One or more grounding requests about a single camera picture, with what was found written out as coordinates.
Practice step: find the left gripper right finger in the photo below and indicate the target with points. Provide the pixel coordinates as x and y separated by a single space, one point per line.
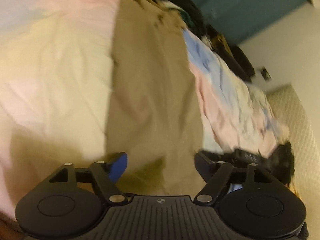
215 174

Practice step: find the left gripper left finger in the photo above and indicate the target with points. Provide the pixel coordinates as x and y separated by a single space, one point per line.
105 175

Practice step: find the pile of mixed clothes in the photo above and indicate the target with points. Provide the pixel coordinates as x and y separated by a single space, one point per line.
236 60

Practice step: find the blue curtain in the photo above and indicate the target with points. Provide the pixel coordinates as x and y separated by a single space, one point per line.
238 20

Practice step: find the quilted cream pillow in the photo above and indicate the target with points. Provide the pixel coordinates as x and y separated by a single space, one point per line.
288 108

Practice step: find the beige t-shirt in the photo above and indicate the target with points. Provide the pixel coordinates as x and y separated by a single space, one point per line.
154 114

